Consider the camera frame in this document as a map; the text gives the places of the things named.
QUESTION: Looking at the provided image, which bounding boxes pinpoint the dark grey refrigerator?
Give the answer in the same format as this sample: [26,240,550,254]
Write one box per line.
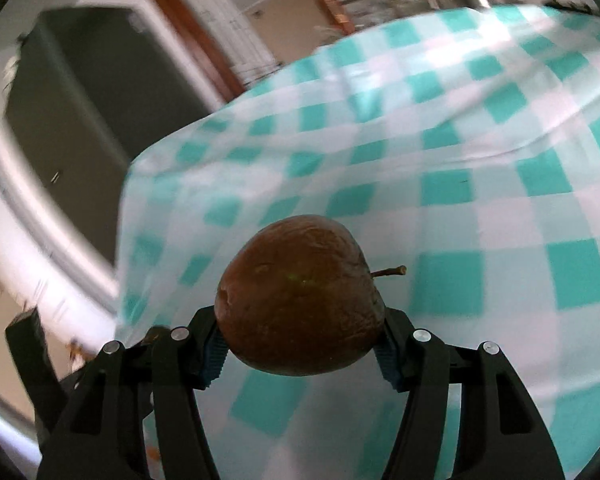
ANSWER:
[4,6,217,267]

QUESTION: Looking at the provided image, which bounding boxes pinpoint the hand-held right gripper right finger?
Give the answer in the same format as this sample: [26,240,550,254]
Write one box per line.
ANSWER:
[372,306,566,480]

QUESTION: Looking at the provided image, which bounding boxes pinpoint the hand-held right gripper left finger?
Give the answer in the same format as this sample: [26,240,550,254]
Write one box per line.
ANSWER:
[36,305,230,480]

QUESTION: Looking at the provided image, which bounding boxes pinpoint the dark red apple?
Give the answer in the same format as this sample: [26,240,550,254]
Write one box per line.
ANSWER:
[214,214,408,378]

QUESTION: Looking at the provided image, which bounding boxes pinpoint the teal white checkered tablecloth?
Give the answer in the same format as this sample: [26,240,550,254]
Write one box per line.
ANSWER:
[114,4,600,480]

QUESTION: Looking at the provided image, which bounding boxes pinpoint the brown wooden door frame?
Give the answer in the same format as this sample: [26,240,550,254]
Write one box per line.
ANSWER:
[124,0,357,104]

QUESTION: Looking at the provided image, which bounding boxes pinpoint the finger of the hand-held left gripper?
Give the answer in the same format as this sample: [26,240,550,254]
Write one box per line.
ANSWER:
[138,325,172,347]

